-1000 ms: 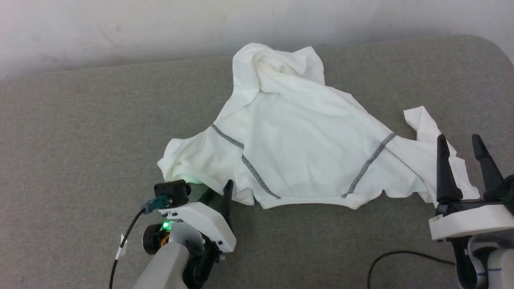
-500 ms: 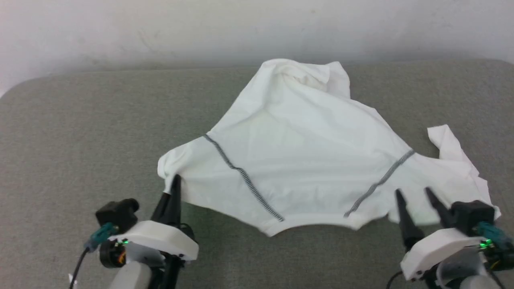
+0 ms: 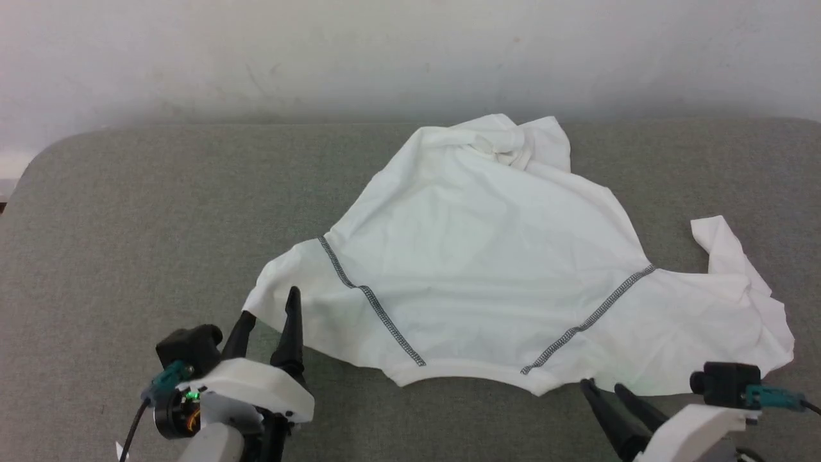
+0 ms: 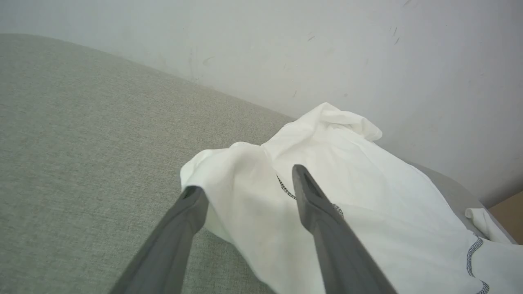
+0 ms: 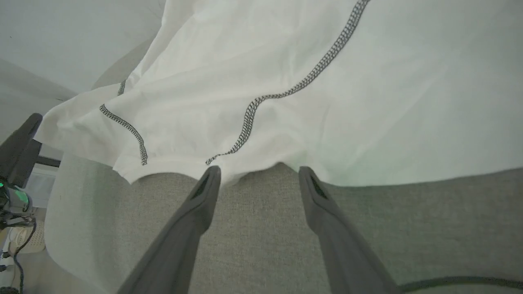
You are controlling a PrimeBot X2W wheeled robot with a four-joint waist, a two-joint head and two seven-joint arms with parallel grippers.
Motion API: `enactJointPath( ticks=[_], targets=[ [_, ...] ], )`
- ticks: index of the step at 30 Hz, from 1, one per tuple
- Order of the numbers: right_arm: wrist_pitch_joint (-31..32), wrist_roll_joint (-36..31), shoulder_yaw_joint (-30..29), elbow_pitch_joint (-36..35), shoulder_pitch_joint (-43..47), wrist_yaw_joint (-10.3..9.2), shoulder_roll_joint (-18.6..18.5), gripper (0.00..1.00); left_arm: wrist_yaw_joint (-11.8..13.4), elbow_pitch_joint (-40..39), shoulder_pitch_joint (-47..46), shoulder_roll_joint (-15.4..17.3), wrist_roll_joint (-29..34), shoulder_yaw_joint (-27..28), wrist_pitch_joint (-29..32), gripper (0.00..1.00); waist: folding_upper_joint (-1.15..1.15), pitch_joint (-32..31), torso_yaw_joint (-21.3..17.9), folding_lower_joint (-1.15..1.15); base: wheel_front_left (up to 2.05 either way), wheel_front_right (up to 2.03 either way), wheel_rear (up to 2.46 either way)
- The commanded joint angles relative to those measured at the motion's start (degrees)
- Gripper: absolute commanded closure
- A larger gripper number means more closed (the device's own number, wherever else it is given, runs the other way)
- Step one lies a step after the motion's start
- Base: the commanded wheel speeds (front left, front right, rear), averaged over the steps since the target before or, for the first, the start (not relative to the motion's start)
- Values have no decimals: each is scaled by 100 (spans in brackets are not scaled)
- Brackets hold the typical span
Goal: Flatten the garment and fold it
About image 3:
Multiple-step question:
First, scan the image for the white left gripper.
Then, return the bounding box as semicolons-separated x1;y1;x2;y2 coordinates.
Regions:
176;286;316;425

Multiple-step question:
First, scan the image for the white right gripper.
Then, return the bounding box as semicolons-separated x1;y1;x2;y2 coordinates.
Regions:
580;378;763;462

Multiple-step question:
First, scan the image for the white shirt with grey seams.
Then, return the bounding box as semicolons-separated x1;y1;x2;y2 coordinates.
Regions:
242;114;796;397

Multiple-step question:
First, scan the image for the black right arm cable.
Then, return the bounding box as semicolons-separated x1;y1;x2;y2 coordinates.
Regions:
744;384;821;415

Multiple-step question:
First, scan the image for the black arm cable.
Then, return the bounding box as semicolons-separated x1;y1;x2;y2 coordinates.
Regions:
119;361;194;462
744;384;821;415

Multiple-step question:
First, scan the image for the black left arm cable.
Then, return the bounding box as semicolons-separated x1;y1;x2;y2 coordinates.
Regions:
119;361;194;462

